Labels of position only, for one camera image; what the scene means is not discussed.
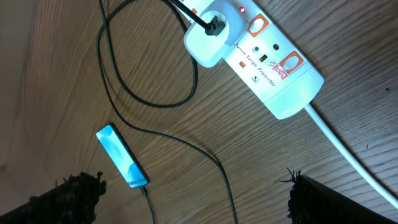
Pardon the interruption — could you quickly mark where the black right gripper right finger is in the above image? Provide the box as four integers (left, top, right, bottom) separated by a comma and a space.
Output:
287, 171, 397, 224

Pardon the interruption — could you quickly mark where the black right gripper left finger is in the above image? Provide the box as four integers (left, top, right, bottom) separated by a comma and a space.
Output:
1, 171, 106, 224

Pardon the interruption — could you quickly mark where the blue Galaxy smartphone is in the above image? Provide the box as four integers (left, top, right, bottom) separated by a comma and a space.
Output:
96, 123, 149, 189

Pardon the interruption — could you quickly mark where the black charger cable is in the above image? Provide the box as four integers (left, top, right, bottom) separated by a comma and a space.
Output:
96, 0, 239, 224

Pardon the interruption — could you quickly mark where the white charger plug adapter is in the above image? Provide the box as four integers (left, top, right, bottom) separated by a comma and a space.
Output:
184, 0, 248, 68

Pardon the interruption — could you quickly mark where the white power strip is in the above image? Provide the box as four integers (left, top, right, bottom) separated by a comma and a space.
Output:
178, 0, 325, 121

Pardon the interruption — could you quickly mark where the white power strip cord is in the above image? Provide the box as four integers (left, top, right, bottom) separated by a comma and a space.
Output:
303, 103, 398, 210

